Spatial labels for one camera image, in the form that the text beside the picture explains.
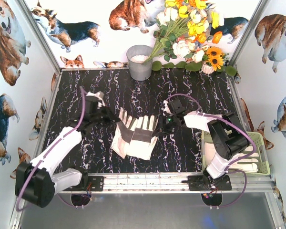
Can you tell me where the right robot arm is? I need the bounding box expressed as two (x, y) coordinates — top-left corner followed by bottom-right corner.
(152, 99), (250, 179)

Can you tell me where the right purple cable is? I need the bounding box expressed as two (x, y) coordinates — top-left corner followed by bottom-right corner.
(166, 93), (257, 209)

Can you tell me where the green storage basket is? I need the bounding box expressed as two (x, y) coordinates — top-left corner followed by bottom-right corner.
(201, 131), (270, 176)

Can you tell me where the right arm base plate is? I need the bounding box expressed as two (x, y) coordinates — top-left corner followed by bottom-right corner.
(183, 175), (232, 191)

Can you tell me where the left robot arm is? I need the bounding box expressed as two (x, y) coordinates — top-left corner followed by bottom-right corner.
(15, 90), (120, 211)

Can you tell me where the artificial flower bouquet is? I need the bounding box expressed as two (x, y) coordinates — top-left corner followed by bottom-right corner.
(143, 0), (238, 77)

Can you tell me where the grey metal bucket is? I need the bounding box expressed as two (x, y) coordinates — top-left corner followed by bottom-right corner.
(126, 45), (153, 81)

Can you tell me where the small white flower pot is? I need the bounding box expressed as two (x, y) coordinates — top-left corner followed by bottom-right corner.
(201, 63), (215, 74)

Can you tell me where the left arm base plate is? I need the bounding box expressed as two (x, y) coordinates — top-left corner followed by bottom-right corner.
(64, 176), (104, 192)

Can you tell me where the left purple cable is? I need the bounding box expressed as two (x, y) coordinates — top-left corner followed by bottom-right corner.
(15, 86), (96, 212)

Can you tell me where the purple cable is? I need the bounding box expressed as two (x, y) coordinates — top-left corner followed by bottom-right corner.
(15, 86), (96, 212)
(166, 93), (257, 209)

